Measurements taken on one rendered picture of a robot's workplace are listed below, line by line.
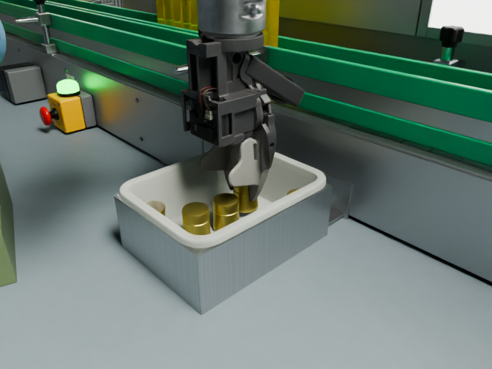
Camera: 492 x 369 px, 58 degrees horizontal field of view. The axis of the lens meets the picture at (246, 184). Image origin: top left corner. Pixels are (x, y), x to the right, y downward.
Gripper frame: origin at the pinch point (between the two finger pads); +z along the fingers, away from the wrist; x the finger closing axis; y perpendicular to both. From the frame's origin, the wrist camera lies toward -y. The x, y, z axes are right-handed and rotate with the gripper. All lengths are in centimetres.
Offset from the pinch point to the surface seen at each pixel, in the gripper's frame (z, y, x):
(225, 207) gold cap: 0.3, 5.6, 2.5
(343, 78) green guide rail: -13.0, -13.7, 4.3
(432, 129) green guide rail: -9.5, -14.1, 17.5
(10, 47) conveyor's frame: -4, 0, -98
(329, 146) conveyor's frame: -3.6, -11.9, 4.5
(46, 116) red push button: 2, 9, -51
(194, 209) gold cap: 0.0, 9.0, 0.5
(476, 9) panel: -21.2, -30.4, 12.7
